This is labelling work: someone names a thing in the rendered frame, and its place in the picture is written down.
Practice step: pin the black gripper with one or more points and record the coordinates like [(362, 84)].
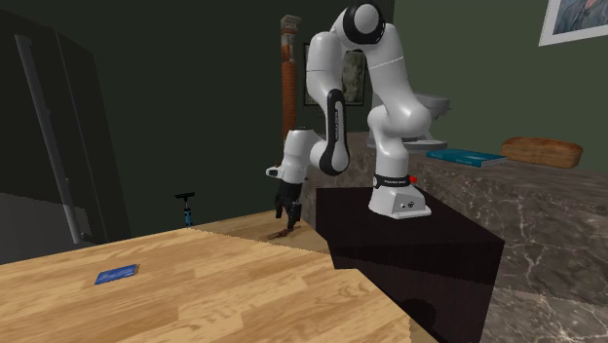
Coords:
[(288, 191)]

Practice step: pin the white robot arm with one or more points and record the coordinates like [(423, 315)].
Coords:
[(389, 90)]

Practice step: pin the brown wooden stick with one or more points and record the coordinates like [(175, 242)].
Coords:
[(283, 232)]

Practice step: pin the orange brick column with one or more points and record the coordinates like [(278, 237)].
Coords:
[(289, 85)]

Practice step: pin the black robot stand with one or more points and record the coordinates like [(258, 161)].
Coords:
[(418, 251)]

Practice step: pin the teal book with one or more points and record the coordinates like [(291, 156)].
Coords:
[(465, 157)]

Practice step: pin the dark refrigerator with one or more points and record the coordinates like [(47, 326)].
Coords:
[(42, 142)]

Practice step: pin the brown bread loaf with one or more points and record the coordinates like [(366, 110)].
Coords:
[(541, 152)]

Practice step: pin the dark framed wall picture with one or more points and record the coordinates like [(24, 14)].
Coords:
[(354, 80)]

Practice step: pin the white framed wall picture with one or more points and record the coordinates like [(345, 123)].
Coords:
[(577, 19)]

